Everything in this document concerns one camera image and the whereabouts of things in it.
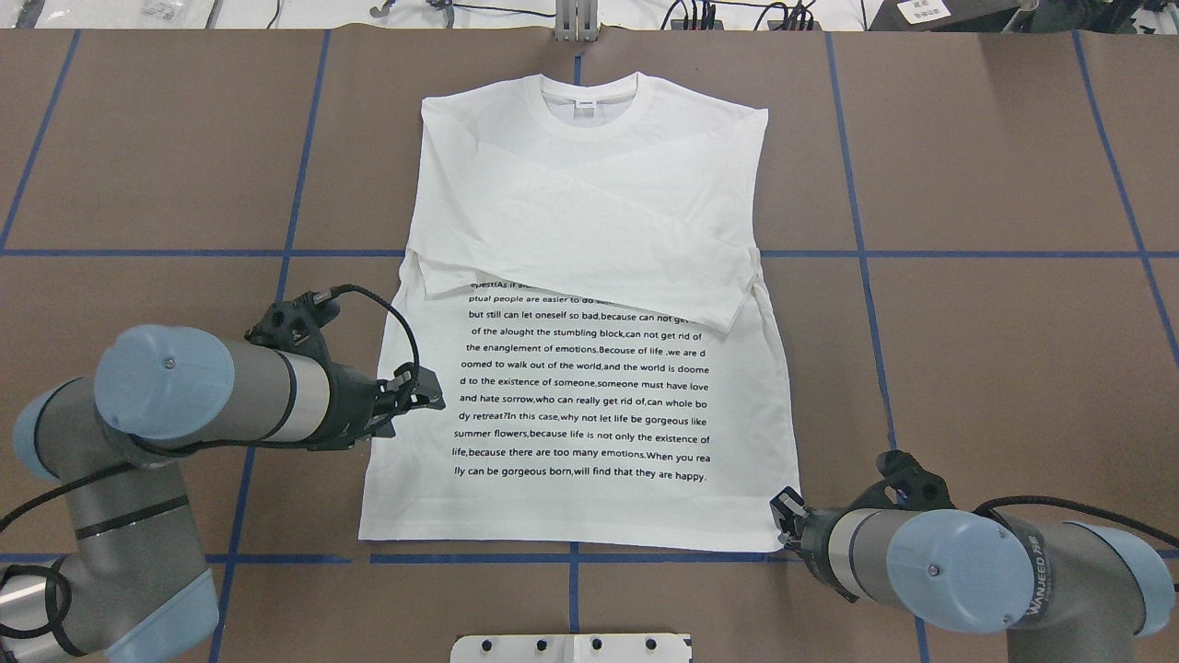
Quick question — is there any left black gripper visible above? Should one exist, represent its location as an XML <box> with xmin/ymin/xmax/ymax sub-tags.
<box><xmin>320</xmin><ymin>365</ymin><xmax>446</xmax><ymax>449</ymax></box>

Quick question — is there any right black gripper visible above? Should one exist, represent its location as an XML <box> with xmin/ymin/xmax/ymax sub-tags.
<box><xmin>770</xmin><ymin>486</ymin><xmax>858</xmax><ymax>600</ymax></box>

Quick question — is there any white long-sleeve printed shirt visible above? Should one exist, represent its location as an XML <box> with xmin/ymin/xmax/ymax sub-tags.
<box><xmin>358</xmin><ymin>73</ymin><xmax>801</xmax><ymax>553</ymax></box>

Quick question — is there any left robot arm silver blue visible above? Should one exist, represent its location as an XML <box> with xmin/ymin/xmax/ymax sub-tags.
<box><xmin>4</xmin><ymin>326</ymin><xmax>444</xmax><ymax>662</ymax></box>

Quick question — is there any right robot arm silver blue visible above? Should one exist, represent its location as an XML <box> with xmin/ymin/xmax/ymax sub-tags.
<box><xmin>770</xmin><ymin>477</ymin><xmax>1175</xmax><ymax>662</ymax></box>

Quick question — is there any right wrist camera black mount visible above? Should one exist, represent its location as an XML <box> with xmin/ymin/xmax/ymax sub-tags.
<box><xmin>847</xmin><ymin>449</ymin><xmax>956</xmax><ymax>512</ymax></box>

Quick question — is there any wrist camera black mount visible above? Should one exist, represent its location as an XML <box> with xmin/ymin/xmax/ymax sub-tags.
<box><xmin>244</xmin><ymin>291</ymin><xmax>341</xmax><ymax>365</ymax></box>
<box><xmin>847</xmin><ymin>449</ymin><xmax>956</xmax><ymax>512</ymax></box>

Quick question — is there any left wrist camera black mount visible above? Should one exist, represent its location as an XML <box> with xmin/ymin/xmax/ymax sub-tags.
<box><xmin>244</xmin><ymin>291</ymin><xmax>341</xmax><ymax>365</ymax></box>

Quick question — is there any white pedestal base plate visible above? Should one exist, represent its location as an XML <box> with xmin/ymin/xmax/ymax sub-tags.
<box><xmin>449</xmin><ymin>634</ymin><xmax>694</xmax><ymax>662</ymax></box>

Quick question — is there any aluminium frame post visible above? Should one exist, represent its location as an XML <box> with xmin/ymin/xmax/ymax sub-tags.
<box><xmin>554</xmin><ymin>0</ymin><xmax>601</xmax><ymax>42</ymax></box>

